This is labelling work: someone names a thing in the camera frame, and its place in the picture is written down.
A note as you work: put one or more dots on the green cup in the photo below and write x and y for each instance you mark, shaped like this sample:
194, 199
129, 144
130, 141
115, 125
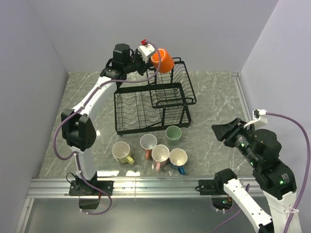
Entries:
173, 135

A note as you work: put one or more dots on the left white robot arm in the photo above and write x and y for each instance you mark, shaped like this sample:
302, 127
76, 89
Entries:
77, 123

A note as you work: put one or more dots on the blue mug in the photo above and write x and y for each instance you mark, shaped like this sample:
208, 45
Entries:
178, 158

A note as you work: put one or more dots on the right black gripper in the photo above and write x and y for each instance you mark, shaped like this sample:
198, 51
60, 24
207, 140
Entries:
241, 125

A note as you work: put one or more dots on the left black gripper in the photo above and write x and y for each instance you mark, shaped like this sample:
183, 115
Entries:
146, 66

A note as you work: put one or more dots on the coral pink mug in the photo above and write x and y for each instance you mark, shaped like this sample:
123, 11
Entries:
148, 142

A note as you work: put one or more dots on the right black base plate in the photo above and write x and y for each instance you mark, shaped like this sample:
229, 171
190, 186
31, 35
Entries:
206, 187

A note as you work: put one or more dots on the orange mug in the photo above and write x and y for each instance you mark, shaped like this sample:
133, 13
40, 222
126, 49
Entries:
165, 61

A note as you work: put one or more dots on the yellow mug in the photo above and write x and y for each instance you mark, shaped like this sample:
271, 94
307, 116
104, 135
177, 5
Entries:
121, 151

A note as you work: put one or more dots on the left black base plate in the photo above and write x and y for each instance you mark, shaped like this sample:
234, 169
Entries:
80, 188

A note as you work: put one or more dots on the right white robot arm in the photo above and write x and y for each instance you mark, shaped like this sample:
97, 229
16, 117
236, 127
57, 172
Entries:
261, 148

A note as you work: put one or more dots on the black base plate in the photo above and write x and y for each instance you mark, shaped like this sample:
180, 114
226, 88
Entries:
206, 187
80, 188

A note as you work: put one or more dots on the aluminium mounting rail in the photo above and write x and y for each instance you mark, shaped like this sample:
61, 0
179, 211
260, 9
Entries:
123, 187

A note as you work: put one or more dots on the light pink mug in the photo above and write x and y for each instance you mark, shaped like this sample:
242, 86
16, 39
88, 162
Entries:
160, 156

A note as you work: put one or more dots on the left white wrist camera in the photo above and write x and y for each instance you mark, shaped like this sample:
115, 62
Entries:
146, 50

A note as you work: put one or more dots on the black wire dish rack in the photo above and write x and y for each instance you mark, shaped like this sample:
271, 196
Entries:
162, 102

